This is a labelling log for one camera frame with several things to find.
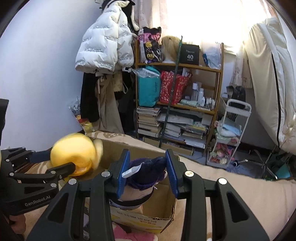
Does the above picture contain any white rolling cart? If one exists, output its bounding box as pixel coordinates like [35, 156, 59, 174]
[206, 98, 252, 169]

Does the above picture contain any colourful cartoon tote bag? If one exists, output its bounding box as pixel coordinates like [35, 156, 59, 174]
[138, 27, 162, 64]

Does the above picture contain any black box number 40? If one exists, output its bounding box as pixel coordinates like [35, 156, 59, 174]
[180, 44, 200, 65]

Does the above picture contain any teal shopping bag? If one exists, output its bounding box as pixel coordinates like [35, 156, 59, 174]
[133, 66, 161, 108]

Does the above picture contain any white office chair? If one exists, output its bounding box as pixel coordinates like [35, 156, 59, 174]
[242, 17, 296, 179]

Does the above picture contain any stack of books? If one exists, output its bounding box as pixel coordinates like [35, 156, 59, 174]
[137, 106, 162, 138]

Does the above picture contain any printed cardboard box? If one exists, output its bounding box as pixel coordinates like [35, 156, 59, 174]
[67, 138, 181, 234]

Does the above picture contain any red patterned gift bag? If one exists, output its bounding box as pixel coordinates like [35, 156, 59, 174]
[159, 70, 193, 106]

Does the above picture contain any blonde wig on stand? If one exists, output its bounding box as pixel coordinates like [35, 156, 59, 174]
[161, 36, 180, 64]

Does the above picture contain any green pole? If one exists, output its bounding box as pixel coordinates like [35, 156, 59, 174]
[159, 36, 183, 148]

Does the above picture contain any white puffer jacket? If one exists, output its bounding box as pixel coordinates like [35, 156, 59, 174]
[75, 1, 134, 76]

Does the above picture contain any wooden bookshelf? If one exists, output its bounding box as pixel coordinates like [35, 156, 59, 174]
[134, 39, 225, 156]

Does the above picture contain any pink bear plush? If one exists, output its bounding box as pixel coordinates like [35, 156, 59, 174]
[112, 222, 158, 241]

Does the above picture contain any person's left hand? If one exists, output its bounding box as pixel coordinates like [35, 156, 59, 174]
[9, 214, 27, 235]

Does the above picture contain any beige patterned blanket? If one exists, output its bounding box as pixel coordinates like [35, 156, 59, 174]
[14, 131, 296, 241]

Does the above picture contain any purple haired doll plush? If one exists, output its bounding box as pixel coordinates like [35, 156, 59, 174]
[110, 156, 167, 210]

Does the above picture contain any yellow duck plush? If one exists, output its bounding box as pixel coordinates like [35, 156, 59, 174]
[50, 133, 103, 176]

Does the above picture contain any beige hanging coat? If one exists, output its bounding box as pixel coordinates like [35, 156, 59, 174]
[93, 74, 124, 133]

